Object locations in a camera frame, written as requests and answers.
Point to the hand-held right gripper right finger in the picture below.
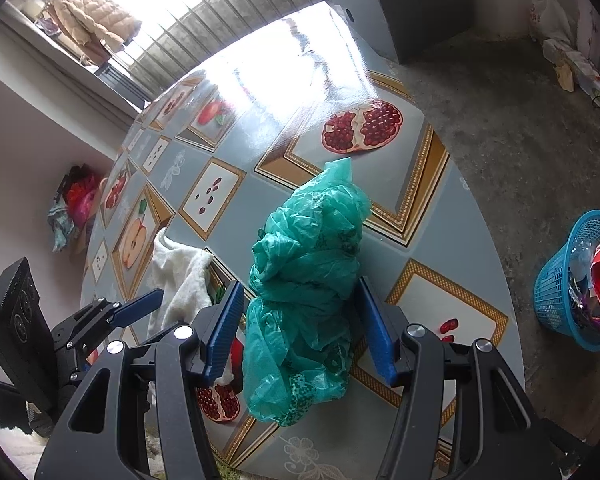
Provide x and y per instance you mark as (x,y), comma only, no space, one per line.
(375,330)

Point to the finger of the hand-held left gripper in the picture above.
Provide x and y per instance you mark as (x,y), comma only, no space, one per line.
(140,305)

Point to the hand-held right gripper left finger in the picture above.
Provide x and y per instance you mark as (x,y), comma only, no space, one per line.
(225,325)

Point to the green plastic bag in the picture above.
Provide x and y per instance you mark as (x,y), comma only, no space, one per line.
(305,270)

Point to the blue plastic basket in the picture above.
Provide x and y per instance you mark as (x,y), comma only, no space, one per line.
(555,285)

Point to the purple snack bag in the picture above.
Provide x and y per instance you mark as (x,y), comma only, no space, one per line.
(591,310)

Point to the white cloth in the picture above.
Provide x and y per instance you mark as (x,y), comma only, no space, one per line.
(180,280)

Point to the white blanket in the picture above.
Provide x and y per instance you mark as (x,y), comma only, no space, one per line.
(20,452)

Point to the fruit print tablecloth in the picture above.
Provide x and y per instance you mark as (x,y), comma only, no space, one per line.
(300,110)

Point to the balcony railing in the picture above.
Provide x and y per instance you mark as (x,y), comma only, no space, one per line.
(190,40)

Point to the beige down jacket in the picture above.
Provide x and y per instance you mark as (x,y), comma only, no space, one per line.
(95,20)

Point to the grey box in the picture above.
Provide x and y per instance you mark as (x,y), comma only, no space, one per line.
(420,15)

